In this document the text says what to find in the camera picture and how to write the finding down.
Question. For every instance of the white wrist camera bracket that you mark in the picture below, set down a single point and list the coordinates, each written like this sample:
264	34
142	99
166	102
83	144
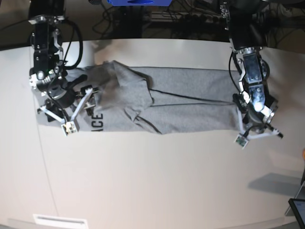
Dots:
253	132
71	114

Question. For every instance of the black power strip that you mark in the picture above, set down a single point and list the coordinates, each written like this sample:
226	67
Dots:
185	17

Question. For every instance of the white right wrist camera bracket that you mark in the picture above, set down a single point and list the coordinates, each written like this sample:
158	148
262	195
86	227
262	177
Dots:
71	114

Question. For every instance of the white label strip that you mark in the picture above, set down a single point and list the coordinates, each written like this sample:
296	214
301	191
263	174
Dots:
60	222

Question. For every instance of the grey T-shirt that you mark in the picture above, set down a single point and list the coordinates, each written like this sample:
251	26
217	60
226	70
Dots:
158	100

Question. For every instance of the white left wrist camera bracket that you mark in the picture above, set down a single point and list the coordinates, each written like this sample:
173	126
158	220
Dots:
253	132

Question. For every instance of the black tablet with stand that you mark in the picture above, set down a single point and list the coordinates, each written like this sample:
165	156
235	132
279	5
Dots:
297	205

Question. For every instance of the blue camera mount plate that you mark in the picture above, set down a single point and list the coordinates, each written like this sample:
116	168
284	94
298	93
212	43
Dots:
139	2

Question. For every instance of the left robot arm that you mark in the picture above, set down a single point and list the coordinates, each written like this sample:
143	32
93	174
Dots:
253	99

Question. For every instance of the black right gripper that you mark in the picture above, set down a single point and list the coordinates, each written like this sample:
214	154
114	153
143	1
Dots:
62	95

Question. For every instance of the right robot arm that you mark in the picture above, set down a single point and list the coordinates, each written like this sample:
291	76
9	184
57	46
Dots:
49	72

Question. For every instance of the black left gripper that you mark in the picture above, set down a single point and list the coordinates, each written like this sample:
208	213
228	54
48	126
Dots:
254	121

